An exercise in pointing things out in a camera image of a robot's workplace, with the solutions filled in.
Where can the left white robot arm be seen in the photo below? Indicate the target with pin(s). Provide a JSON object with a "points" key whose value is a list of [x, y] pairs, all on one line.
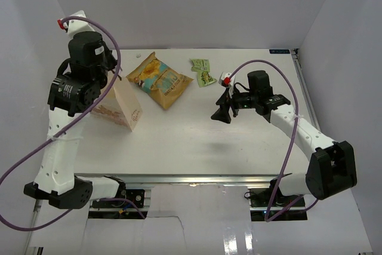
{"points": [[73, 93]]}

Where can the green sour candy packet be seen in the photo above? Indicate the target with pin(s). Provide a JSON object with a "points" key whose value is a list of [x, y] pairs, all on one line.
{"points": [[204, 79]]}

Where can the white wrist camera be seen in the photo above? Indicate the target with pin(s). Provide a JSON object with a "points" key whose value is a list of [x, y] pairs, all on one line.
{"points": [[227, 81], [72, 27]]}

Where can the aluminium table rail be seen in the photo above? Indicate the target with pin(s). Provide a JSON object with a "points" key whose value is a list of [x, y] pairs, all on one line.
{"points": [[229, 179]]}

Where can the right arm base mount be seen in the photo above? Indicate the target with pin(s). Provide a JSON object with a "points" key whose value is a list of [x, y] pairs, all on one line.
{"points": [[259, 198]]}

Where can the beige paper bag orange handles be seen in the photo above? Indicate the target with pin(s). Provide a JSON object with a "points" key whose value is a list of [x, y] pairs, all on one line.
{"points": [[120, 105]]}

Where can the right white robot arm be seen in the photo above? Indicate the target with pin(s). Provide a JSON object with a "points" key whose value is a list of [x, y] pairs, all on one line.
{"points": [[331, 168]]}

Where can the blue table corner label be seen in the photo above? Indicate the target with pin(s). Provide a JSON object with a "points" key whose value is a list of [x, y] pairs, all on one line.
{"points": [[279, 51]]}

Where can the light green snack packet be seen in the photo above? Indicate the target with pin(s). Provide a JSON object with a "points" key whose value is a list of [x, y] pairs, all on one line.
{"points": [[200, 65]]}

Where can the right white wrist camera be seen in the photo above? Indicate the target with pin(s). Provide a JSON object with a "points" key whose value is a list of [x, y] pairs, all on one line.
{"points": [[227, 81]]}

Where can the kettle chips bag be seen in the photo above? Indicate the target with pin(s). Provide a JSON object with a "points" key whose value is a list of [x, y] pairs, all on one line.
{"points": [[162, 83]]}

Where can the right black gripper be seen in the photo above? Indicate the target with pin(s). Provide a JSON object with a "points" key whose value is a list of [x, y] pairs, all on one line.
{"points": [[226, 99]]}

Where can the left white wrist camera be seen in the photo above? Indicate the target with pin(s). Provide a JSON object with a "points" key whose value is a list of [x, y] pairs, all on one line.
{"points": [[72, 27]]}

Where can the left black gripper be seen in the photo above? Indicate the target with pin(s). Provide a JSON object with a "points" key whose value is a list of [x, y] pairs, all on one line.
{"points": [[113, 61]]}

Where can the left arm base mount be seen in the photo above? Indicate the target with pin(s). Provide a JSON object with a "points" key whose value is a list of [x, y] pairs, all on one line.
{"points": [[122, 203]]}

